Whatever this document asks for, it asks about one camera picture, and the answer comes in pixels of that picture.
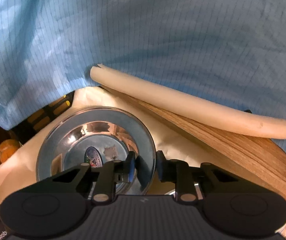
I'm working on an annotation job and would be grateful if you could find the steel plate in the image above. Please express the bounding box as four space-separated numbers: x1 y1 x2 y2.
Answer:
35 107 156 195

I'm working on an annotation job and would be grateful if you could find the white rolling stick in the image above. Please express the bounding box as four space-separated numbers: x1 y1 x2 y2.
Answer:
90 64 286 139

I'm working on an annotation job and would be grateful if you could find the cream paper table cover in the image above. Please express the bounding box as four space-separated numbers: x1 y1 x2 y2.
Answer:
0 86 286 238

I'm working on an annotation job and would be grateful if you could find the wooden shelf board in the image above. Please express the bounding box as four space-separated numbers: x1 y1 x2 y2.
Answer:
102 86 286 197

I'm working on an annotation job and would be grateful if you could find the black yellow crate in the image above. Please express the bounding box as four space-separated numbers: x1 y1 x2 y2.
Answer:
11 91 75 144

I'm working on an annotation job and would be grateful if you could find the light blue hanging garment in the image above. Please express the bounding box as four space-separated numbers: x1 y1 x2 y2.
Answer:
0 0 286 168

